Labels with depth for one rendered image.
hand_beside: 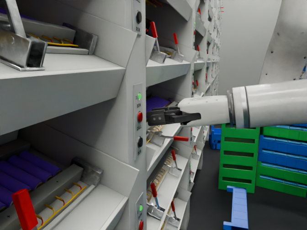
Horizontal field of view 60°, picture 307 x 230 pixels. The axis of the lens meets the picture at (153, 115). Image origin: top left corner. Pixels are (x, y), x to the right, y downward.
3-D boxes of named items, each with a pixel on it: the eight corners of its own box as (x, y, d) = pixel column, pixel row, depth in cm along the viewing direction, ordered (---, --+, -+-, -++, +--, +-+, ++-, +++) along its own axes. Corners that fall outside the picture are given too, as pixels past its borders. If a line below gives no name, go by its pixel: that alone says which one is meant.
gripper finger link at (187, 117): (211, 109, 54) (190, 109, 58) (185, 117, 49) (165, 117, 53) (212, 115, 54) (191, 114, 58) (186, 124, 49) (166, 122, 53)
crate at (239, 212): (243, 229, 120) (224, 226, 122) (246, 187, 115) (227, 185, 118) (244, 280, 92) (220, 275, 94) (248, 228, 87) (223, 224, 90)
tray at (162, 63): (186, 74, 105) (200, 39, 101) (137, 90, 48) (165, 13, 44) (140, 55, 108) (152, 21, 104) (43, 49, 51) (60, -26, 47)
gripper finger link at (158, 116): (177, 107, 56) (146, 111, 58) (174, 110, 53) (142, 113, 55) (179, 122, 56) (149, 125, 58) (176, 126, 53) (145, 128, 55)
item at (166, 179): (184, 168, 113) (197, 139, 109) (139, 279, 56) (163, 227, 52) (141, 148, 116) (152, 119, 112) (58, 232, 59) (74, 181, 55)
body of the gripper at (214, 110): (233, 87, 58) (182, 93, 62) (234, 92, 49) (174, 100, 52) (236, 120, 60) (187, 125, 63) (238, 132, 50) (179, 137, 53)
